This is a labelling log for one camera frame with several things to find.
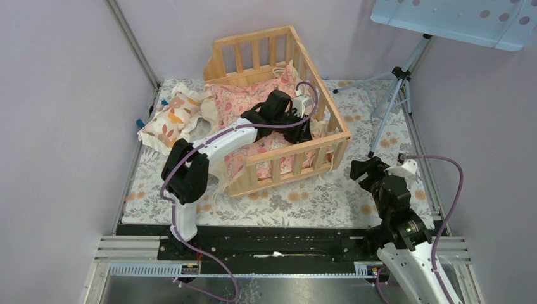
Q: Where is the blue toy item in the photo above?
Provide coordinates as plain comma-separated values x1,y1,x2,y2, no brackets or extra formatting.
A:
137,99,174,136

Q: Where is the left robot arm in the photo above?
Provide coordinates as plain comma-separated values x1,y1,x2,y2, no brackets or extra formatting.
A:
161,89,319,260

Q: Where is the grey diagonal pole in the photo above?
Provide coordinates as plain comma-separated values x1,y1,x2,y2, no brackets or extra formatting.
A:
104,0,160,91

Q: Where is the light blue perforated panel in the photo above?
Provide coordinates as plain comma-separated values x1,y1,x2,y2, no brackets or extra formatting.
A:
370,0,536,52

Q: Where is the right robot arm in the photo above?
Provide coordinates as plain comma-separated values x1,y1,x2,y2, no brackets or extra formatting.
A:
350,156,461,303

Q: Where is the pink patterned bed cushion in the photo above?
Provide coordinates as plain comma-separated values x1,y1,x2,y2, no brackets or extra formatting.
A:
205,64,301,181

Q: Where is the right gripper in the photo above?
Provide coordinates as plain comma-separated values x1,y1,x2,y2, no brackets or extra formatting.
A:
349,156,393,219

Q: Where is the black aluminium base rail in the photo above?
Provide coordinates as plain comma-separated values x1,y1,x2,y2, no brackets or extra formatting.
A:
92,223,471,278

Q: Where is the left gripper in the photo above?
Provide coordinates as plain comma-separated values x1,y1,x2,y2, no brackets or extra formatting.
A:
272,110,314,148

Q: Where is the wooden pet bed frame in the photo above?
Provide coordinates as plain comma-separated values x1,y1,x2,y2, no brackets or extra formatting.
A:
203,25,351,197

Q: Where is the floral small pillow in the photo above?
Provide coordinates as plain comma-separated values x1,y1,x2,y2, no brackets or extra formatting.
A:
137,82,208,156

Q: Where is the black tripod stand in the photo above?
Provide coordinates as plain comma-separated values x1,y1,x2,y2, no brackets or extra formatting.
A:
332,34,433,158

